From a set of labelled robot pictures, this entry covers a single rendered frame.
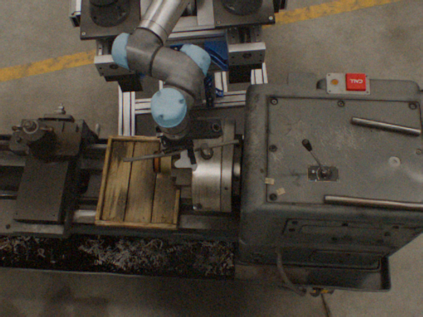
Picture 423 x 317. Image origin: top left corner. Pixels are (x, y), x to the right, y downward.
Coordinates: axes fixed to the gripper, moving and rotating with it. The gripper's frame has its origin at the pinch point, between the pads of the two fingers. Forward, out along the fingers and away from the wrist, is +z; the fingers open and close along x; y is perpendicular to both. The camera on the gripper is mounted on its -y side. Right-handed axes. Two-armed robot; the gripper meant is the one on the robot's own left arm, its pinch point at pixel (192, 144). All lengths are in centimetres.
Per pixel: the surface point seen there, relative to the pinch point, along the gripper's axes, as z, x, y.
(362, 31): 160, -97, -115
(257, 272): 77, 38, -13
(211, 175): 14.1, 6.8, -3.3
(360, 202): 5.9, 24.5, -42.9
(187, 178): 24.7, 3.9, 4.7
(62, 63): 154, -114, 79
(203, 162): 12.8, 2.6, -1.8
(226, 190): 16.8, 11.9, -6.9
